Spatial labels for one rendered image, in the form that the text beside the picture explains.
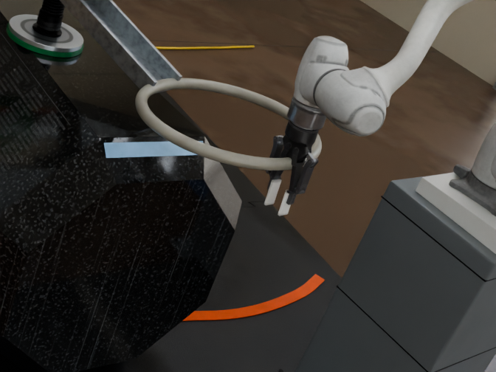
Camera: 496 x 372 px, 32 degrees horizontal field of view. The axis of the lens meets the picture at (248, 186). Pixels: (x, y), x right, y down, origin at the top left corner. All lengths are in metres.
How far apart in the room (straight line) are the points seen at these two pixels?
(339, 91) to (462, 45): 5.44
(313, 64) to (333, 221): 2.05
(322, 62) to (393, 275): 0.85
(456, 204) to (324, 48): 0.73
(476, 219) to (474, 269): 0.14
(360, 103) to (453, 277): 0.80
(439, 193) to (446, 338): 0.40
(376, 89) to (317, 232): 2.00
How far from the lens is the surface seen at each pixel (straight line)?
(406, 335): 2.57
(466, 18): 7.23
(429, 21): 1.98
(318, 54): 1.93
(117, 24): 2.44
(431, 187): 2.49
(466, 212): 2.44
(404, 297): 2.54
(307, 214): 3.88
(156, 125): 2.04
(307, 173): 2.02
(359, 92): 1.80
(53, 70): 2.39
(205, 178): 2.28
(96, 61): 2.52
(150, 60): 2.38
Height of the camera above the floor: 1.78
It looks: 27 degrees down
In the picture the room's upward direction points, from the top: 22 degrees clockwise
